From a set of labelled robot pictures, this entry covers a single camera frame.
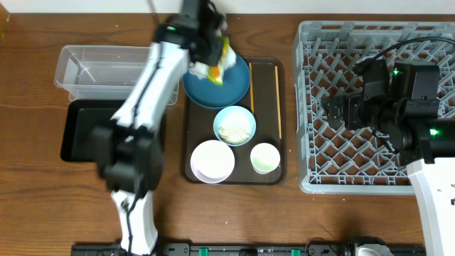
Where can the clear plastic bin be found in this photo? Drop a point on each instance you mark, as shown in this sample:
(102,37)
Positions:
(99,72)

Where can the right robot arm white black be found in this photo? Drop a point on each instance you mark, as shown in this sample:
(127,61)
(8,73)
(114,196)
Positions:
(404,104)

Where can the white cup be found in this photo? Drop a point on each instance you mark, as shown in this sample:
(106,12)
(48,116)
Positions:
(265,158)

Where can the light blue bowl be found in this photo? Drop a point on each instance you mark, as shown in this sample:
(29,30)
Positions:
(234,115)

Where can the grey dishwasher rack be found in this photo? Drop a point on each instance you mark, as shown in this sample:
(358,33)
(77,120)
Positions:
(340,161)

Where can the black rail at table edge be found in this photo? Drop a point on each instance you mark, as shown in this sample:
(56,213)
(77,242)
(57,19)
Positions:
(315,247)

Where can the dark blue plate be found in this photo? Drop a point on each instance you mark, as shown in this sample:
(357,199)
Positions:
(236,83)

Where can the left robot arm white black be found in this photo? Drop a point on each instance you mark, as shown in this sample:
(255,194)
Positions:
(132,186)

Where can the pink bowl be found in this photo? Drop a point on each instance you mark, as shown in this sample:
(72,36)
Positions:
(212,161)

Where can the waste paper wrapper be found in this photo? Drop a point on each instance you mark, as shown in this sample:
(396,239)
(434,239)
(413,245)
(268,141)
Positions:
(215,73)

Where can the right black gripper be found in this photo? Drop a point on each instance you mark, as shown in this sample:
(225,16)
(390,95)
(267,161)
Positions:
(352,102)

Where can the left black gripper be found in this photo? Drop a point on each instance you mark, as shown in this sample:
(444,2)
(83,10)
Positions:
(216,41)

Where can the black bin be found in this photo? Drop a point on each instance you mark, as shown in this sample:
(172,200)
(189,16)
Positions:
(85,131)

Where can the right wooden chopstick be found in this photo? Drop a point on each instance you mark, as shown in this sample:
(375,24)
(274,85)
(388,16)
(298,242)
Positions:
(278,101)

